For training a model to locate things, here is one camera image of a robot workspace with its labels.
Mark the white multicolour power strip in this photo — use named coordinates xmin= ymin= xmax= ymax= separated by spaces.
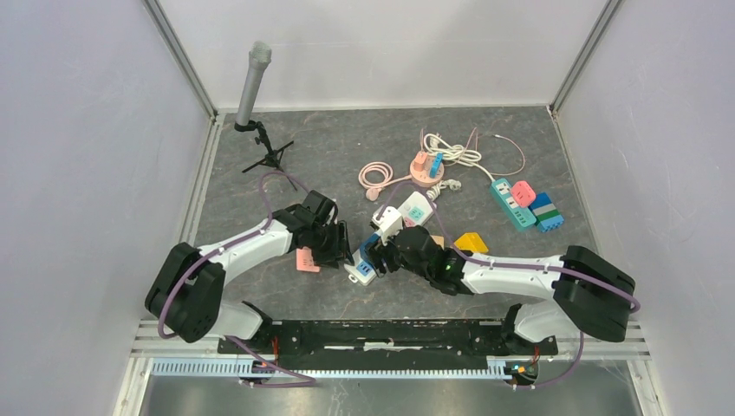
xmin=344 ymin=192 xmax=435 ymax=286

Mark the white twisted strip cord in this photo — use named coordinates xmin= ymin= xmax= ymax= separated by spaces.
xmin=425 ymin=179 xmax=464 ymax=203

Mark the pink round socket hub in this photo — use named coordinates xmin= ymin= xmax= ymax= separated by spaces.
xmin=409 ymin=151 xmax=445 ymax=188

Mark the grey microphone on stand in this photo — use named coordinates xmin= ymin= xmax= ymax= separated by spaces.
xmin=234 ymin=41 xmax=294 ymax=173

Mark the beige cube socket adapter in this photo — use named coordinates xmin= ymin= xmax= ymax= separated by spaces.
xmin=431 ymin=235 xmax=446 ymax=249

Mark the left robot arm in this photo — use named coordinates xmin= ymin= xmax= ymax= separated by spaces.
xmin=145 ymin=191 xmax=354 ymax=354

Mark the thin pink cable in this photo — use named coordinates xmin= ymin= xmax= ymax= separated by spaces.
xmin=469 ymin=126 xmax=527 ymax=178

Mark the pink adapter on teal strip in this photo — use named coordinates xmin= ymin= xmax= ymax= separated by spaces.
xmin=511 ymin=180 xmax=537 ymax=208

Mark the pink coiled cable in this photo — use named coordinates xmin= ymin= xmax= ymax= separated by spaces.
xmin=358 ymin=161 xmax=414 ymax=202

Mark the teal power strip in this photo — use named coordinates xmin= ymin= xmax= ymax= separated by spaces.
xmin=490 ymin=179 xmax=537 ymax=231

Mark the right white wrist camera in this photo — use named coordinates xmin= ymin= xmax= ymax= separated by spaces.
xmin=371 ymin=206 xmax=404 ymax=245

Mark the yellow cube socket adapter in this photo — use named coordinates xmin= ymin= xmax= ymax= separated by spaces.
xmin=454 ymin=232 xmax=490 ymax=254

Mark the pink cube socket adapter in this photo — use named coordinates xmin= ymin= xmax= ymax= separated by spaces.
xmin=296 ymin=248 xmax=321 ymax=273

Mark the blue green striped adapter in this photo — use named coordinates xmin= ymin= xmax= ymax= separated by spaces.
xmin=529 ymin=192 xmax=565 ymax=232

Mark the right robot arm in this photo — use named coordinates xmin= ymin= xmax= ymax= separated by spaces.
xmin=360 ymin=226 xmax=640 ymax=354

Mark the white coiled cable bundle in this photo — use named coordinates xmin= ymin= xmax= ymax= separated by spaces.
xmin=421 ymin=133 xmax=498 ymax=182

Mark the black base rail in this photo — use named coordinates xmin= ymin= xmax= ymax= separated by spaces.
xmin=244 ymin=319 xmax=558 ymax=371

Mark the blue cube socket adapter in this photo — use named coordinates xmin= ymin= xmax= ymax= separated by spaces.
xmin=360 ymin=233 xmax=381 ymax=256

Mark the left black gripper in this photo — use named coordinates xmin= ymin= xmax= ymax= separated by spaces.
xmin=309 ymin=220 xmax=354 ymax=270

